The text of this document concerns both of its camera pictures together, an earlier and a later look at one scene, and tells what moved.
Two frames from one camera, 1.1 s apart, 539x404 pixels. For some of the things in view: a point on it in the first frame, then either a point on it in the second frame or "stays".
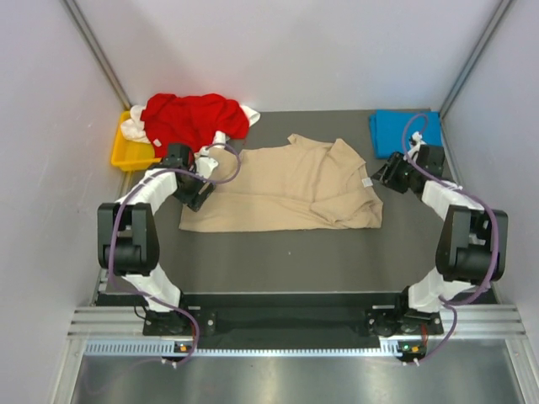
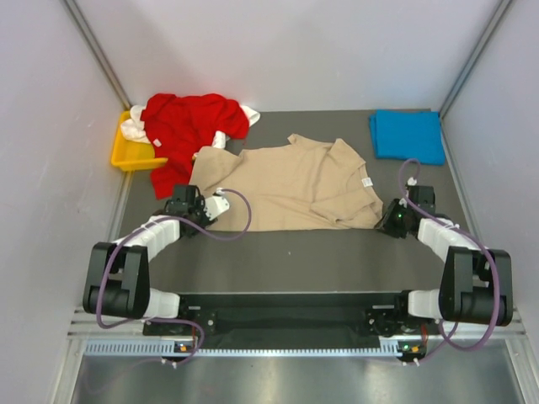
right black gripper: (393, 163) -> (386, 224)
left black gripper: (194, 199) -> (205, 223)
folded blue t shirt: (392, 130) stays
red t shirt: (192, 119) stays
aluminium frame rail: (467, 321) stays
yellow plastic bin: (130, 155) stays
